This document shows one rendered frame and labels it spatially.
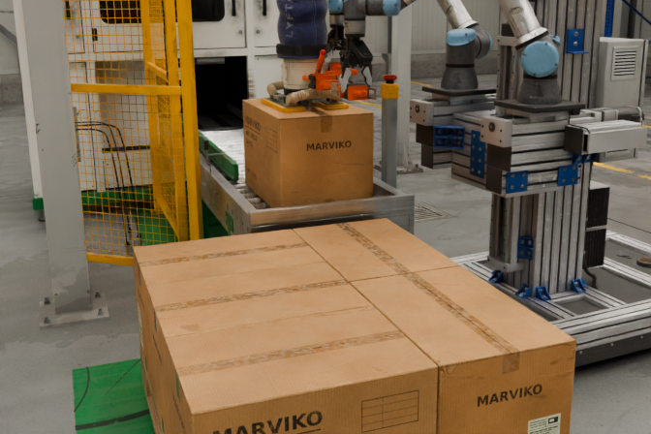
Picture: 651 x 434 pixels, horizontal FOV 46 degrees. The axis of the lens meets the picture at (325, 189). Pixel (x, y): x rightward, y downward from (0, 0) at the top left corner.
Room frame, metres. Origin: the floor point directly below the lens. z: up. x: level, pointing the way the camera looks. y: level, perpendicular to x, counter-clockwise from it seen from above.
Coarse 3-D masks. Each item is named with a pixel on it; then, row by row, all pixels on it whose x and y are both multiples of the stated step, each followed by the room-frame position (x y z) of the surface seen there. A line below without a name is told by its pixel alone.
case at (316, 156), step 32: (256, 128) 3.26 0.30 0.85; (288, 128) 2.93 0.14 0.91; (320, 128) 2.98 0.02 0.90; (352, 128) 3.02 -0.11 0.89; (256, 160) 3.28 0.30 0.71; (288, 160) 2.93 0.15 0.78; (320, 160) 2.98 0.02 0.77; (352, 160) 3.02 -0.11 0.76; (256, 192) 3.30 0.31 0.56; (288, 192) 2.93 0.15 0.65; (320, 192) 2.98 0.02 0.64; (352, 192) 3.02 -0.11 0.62
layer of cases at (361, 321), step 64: (192, 256) 2.48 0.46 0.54; (256, 256) 2.48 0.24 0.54; (320, 256) 2.49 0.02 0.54; (384, 256) 2.46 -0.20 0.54; (192, 320) 1.95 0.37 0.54; (256, 320) 1.94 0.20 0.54; (320, 320) 1.94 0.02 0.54; (384, 320) 1.93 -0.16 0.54; (448, 320) 1.93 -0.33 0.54; (512, 320) 1.92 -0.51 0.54; (192, 384) 1.59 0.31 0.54; (256, 384) 1.59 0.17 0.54; (320, 384) 1.58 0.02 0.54; (384, 384) 1.61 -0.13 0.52; (448, 384) 1.67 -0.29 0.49; (512, 384) 1.73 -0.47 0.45
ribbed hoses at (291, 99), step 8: (272, 88) 3.36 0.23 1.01; (280, 88) 3.41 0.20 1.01; (272, 96) 3.34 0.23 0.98; (288, 96) 3.09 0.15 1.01; (296, 96) 3.06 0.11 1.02; (304, 96) 3.07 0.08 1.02; (312, 96) 3.09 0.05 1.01; (320, 96) 3.10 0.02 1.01; (328, 96) 3.11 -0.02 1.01; (336, 96) 3.12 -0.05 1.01; (288, 104) 3.11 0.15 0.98
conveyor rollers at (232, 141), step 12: (204, 132) 4.95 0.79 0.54; (216, 132) 4.97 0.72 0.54; (228, 132) 4.92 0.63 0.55; (240, 132) 4.94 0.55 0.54; (216, 144) 4.52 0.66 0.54; (228, 144) 4.54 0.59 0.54; (240, 144) 4.48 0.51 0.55; (204, 156) 4.15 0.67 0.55; (240, 156) 4.13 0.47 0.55; (216, 168) 3.88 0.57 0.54; (240, 168) 3.84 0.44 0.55; (228, 180) 3.62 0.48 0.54; (240, 180) 3.57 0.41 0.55; (240, 192) 3.37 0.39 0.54; (252, 192) 3.39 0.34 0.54; (252, 204) 3.12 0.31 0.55; (264, 204) 3.13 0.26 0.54
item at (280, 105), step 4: (264, 100) 3.33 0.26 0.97; (268, 100) 3.31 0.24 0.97; (272, 100) 3.28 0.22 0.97; (276, 100) 3.27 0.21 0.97; (280, 100) 3.27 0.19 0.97; (284, 100) 3.17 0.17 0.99; (268, 104) 3.26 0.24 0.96; (272, 104) 3.21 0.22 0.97; (276, 104) 3.19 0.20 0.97; (280, 104) 3.15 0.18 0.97; (284, 104) 3.15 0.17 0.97; (296, 104) 3.15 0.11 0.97; (276, 108) 3.15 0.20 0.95; (280, 108) 3.09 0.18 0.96; (284, 108) 3.07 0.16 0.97; (288, 108) 3.07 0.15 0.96; (292, 108) 3.08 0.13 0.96; (296, 108) 3.09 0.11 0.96; (300, 108) 3.09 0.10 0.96; (304, 108) 3.10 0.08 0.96
